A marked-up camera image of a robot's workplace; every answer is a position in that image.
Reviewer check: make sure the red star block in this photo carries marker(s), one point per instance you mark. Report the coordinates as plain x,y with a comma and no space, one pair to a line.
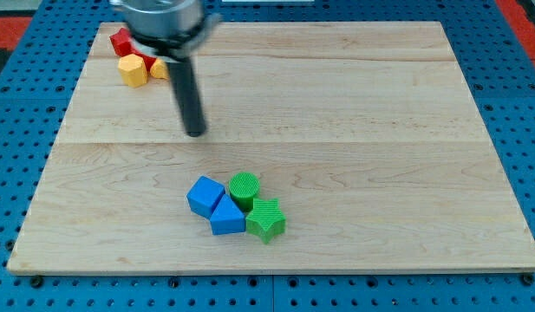
122,45

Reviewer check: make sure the yellow hexagon block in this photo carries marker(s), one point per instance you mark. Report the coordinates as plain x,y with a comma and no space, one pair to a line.
133,70

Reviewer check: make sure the blue cube block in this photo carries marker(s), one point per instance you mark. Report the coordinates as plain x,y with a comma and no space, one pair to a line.
204,196

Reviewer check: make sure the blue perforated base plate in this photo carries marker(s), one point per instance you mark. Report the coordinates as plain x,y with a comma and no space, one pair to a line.
40,76

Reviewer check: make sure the blue triangle block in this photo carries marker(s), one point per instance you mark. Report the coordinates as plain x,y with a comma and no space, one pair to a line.
227,218

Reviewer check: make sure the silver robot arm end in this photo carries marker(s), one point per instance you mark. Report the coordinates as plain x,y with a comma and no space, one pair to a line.
171,30

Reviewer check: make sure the wooden board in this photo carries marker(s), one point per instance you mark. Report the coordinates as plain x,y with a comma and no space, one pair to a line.
366,133

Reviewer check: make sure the green cylinder block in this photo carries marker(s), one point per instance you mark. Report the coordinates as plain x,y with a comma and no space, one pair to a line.
243,188

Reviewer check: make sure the green star block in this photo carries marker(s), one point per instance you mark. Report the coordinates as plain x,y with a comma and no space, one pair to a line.
265,220

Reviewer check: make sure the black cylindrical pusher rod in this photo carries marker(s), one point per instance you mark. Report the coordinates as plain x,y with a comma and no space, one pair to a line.
186,93

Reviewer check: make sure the yellow rounded block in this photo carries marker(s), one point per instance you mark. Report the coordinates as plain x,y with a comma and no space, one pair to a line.
159,70

